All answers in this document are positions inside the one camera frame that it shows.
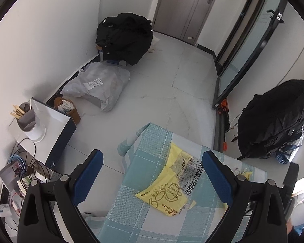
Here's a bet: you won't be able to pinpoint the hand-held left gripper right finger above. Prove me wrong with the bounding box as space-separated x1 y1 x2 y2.
202 150 288 243

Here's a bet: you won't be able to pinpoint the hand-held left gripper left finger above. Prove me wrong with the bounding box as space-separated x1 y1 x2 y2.
18 149 104 243

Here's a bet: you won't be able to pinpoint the yellow clear bread bag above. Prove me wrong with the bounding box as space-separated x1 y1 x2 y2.
234 171 252 181
135 142 230 217

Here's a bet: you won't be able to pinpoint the brown paper bag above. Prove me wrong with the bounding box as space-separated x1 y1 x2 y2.
53 96 81 125

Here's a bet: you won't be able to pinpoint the white tissue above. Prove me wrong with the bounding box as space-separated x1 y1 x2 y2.
58 101 74 113

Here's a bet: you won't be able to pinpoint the teal checked tablecloth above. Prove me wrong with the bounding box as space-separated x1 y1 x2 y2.
80 122 268 243

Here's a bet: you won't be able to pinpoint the stack of books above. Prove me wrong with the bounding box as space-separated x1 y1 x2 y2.
18 173 56 195

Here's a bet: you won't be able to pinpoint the black backpack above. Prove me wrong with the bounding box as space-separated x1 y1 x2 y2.
237 79 304 160

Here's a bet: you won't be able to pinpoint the white box with navy sides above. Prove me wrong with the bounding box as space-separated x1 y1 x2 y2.
8 97 77 168

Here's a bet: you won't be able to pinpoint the orange and black tool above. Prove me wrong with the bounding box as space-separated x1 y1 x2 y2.
216 98 231 153

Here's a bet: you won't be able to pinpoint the white and grey chopstick holder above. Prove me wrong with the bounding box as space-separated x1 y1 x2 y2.
16 102 46 142

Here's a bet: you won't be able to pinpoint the blue bowl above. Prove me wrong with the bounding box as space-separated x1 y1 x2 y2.
9 153 27 169

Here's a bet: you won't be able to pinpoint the grey plastic parcel bag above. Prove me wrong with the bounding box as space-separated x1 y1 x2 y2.
60 62 130 112

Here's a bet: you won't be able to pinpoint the bundle of wooden chopsticks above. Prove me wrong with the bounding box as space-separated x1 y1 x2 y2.
10 104 26 119

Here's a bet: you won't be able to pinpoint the black framed glass door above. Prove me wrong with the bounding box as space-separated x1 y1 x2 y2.
212 0 288 109

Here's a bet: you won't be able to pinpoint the black jacket pile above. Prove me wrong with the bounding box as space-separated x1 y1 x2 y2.
95 13 154 66

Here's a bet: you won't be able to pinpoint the grey door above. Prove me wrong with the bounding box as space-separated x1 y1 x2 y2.
153 0 225 47

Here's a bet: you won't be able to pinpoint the tangled cables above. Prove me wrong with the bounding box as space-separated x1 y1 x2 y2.
11 137 52 183

